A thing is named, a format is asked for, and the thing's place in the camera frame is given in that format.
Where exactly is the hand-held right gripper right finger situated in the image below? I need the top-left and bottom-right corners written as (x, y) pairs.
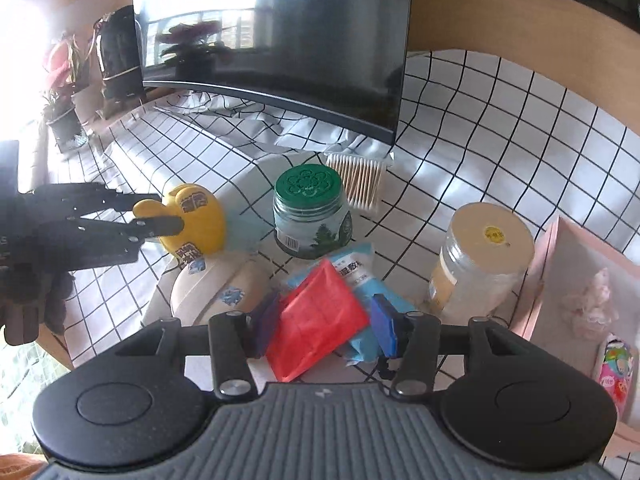
top-left (371, 294), bottom-right (531, 402)

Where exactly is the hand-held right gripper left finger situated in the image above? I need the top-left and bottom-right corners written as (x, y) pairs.
top-left (117, 292), bottom-right (282, 402)

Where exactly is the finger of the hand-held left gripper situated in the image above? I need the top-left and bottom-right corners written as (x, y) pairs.
top-left (30, 183), bottom-right (162, 213)
top-left (64, 215), bottom-right (186, 267)

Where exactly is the yellow duck-shaped toy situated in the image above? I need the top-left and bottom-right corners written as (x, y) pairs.
top-left (131, 183), bottom-right (230, 264)

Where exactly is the red plastic packet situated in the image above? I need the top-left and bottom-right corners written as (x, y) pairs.
top-left (265, 258), bottom-right (371, 384)

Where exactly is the blue wet wipes packet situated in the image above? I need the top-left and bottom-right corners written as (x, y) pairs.
top-left (280, 241), bottom-right (419, 367)

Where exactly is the cotton swab box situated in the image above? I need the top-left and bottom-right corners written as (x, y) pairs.
top-left (325, 152), bottom-right (394, 211)

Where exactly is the cream round case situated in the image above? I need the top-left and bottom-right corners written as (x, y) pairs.
top-left (170, 255), bottom-right (274, 327)

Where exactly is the green plant in black pot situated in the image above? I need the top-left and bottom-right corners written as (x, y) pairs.
top-left (40, 87), bottom-right (91, 154)

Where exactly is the clear container with cream lid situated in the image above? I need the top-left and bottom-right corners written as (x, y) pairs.
top-left (426, 202), bottom-right (536, 319)

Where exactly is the green-lidded glass jar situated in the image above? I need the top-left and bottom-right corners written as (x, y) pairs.
top-left (272, 165), bottom-right (354, 260)

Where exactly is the red flowering plant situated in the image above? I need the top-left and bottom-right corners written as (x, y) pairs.
top-left (42, 29), bottom-right (97, 97)

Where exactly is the dark cylindrical speaker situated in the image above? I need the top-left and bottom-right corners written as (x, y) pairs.
top-left (94, 5), bottom-right (147, 107)

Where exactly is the pink cardboard box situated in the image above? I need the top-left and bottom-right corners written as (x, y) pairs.
top-left (515, 216), bottom-right (640, 425)

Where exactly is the white lace ornament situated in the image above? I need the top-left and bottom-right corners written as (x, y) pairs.
top-left (561, 266), bottom-right (619, 339)

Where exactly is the black-checked white tablecloth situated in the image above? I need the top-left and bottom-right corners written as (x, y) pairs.
top-left (30, 49), bottom-right (640, 378)

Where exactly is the black flat monitor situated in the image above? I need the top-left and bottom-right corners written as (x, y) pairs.
top-left (132, 0), bottom-right (416, 147)

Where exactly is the colourful cartoon tissue packet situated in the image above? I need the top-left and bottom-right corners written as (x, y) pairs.
top-left (591, 332), bottom-right (632, 412)

